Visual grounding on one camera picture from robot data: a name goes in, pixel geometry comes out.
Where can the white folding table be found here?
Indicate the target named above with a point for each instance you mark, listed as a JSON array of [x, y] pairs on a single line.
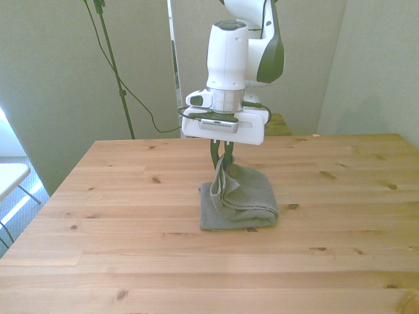
[[11, 176]]

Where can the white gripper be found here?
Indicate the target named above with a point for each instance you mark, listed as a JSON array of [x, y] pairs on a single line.
[[252, 129]]

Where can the grey terry towel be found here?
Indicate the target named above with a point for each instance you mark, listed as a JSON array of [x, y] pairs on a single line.
[[240, 199]]

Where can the black camera stand pole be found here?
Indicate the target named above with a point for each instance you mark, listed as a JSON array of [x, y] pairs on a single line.
[[113, 65]]

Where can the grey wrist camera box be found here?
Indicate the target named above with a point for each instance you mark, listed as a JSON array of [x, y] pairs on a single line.
[[218, 126]]

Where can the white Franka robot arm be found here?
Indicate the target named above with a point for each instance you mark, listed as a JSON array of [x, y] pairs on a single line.
[[229, 52]]

